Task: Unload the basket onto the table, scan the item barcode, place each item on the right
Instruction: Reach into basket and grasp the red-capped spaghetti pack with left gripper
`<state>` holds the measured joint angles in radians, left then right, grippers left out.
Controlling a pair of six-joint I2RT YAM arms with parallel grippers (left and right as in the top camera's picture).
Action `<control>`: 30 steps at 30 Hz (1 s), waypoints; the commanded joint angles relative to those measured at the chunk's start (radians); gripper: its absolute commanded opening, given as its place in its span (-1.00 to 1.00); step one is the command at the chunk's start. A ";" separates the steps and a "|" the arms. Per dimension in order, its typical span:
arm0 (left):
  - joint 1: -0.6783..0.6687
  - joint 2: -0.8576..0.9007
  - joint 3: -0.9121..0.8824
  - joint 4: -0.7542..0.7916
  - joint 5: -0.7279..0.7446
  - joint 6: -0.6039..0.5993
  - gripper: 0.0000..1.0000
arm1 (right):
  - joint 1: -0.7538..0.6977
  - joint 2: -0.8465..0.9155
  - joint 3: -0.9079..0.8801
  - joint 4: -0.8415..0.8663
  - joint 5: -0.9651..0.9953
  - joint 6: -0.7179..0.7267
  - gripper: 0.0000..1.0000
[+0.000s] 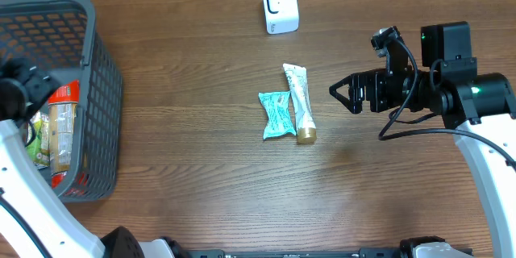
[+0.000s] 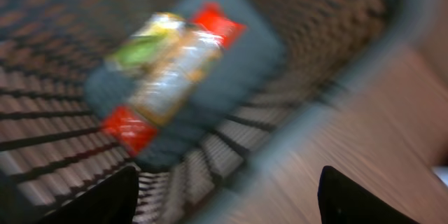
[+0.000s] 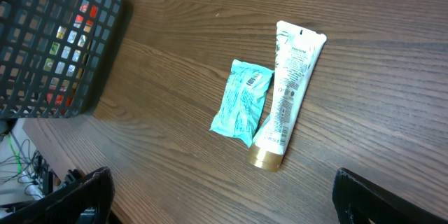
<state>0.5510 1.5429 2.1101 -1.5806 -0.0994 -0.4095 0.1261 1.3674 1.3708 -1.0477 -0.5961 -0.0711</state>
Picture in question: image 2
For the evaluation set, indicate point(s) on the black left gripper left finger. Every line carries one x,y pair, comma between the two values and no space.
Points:
113,201

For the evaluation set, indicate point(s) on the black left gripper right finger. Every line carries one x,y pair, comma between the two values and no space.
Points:
343,201

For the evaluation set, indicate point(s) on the orange spaghetti packet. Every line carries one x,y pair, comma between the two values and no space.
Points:
162,90

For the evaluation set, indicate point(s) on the green tea snack packet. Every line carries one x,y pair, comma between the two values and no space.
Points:
143,49

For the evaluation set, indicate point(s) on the white barcode scanner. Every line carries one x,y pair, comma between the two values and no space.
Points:
442,173

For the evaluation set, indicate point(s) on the grey plastic shopping basket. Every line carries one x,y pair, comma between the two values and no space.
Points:
296,59

